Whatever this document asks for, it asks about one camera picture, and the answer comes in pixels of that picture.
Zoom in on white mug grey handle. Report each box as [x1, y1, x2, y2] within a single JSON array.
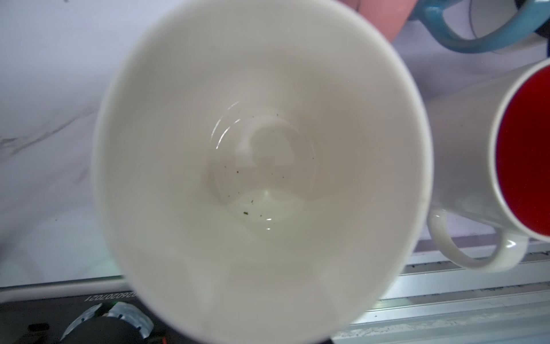
[[91, 1, 433, 343]]

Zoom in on pink mug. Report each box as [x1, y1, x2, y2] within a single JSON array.
[[339, 0, 418, 42]]

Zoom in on red interior white mug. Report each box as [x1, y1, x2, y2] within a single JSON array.
[[427, 60, 549, 272]]

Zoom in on aluminium front rail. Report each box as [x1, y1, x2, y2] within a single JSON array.
[[1, 240, 549, 343]]

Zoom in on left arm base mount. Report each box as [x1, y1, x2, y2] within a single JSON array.
[[1, 291, 194, 343]]

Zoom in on white mug blue handle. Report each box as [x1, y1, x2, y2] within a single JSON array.
[[409, 1, 549, 54]]

